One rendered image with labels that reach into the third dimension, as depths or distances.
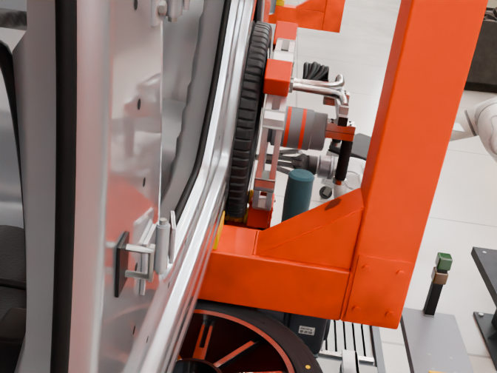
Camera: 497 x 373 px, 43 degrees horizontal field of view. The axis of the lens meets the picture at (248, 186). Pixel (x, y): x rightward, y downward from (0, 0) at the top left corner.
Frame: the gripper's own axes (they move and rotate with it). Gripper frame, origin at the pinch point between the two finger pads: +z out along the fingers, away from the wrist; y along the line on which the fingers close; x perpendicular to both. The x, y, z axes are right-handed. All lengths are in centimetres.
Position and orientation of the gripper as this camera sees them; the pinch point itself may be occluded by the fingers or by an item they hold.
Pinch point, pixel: (265, 158)
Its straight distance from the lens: 240.4
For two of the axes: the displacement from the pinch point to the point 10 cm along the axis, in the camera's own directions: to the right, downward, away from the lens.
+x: 0.2, -3.4, -9.4
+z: -9.9, -1.5, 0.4
